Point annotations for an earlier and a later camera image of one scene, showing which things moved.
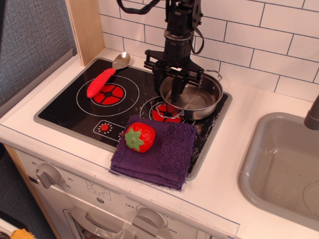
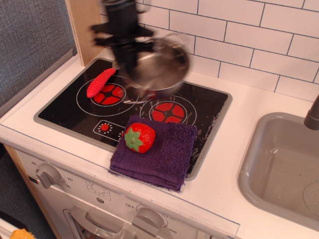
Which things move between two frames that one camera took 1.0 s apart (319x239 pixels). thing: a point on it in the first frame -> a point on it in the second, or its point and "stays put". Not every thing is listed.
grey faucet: [311, 120] stays put
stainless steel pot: [195, 102] -> [162, 70]
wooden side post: [85, 20] stays put
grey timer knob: [47, 175] stays put
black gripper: [177, 58] -> [121, 33]
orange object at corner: [22, 234] stays put
